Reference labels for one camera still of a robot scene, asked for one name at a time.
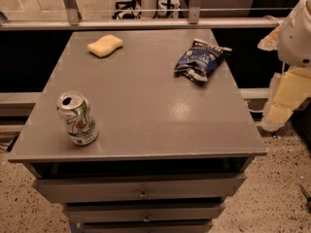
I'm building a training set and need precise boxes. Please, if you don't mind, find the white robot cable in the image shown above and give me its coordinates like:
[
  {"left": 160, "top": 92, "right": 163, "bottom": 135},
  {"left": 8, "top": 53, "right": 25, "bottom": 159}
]
[{"left": 246, "top": 100, "right": 265, "bottom": 115}]

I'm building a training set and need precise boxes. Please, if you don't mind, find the middle grey drawer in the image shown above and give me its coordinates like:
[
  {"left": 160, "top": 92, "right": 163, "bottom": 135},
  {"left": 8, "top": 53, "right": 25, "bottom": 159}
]
[{"left": 64, "top": 202, "right": 225, "bottom": 223}]

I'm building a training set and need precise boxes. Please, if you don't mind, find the metal railing frame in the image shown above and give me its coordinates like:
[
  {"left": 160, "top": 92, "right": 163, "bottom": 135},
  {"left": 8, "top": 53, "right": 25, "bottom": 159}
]
[{"left": 0, "top": 0, "right": 298, "bottom": 31}]

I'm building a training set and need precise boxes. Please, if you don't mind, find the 7up soda can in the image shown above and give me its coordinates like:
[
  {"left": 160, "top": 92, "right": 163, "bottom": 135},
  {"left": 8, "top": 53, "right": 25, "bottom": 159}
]
[{"left": 56, "top": 91, "right": 98, "bottom": 146}]

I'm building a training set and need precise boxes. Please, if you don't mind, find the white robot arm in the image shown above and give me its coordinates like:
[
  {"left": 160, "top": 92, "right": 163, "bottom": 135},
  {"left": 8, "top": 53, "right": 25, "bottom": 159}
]
[{"left": 258, "top": 0, "right": 311, "bottom": 131}]

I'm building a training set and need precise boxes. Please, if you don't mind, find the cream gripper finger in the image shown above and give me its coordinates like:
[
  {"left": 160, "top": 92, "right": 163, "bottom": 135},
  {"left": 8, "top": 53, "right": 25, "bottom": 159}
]
[
  {"left": 261, "top": 66, "right": 311, "bottom": 131},
  {"left": 258, "top": 26, "right": 280, "bottom": 51}
]

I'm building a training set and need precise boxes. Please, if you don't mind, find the black office chair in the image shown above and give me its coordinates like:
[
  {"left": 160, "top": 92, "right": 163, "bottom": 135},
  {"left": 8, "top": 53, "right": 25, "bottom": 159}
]
[{"left": 112, "top": 0, "right": 141, "bottom": 19}]

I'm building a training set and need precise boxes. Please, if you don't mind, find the grey drawer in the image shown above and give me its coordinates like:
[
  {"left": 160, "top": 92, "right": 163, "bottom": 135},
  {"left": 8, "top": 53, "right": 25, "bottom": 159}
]
[
  {"left": 80, "top": 221, "right": 213, "bottom": 233},
  {"left": 33, "top": 173, "right": 246, "bottom": 203},
  {"left": 64, "top": 202, "right": 225, "bottom": 223}
]

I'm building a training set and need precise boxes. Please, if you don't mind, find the bottom grey drawer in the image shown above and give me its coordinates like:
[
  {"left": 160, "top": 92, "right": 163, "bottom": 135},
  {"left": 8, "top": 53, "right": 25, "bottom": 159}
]
[{"left": 80, "top": 221, "right": 213, "bottom": 233}]

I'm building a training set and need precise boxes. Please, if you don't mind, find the grey drawer cabinet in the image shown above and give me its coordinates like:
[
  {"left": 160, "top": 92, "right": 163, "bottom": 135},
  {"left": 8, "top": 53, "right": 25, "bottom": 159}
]
[{"left": 7, "top": 28, "right": 268, "bottom": 233}]

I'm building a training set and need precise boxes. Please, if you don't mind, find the yellow sponge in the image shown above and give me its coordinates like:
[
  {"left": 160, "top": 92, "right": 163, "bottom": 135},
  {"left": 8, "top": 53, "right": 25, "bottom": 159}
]
[{"left": 87, "top": 35, "right": 123, "bottom": 57}]

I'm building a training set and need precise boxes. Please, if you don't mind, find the blue chip bag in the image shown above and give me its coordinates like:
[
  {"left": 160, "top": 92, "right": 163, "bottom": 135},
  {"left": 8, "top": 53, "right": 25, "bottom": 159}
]
[{"left": 174, "top": 39, "right": 232, "bottom": 85}]

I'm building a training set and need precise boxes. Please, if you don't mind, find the top grey drawer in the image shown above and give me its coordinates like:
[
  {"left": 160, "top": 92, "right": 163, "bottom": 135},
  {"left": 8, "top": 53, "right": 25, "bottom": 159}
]
[{"left": 33, "top": 173, "right": 246, "bottom": 203}]

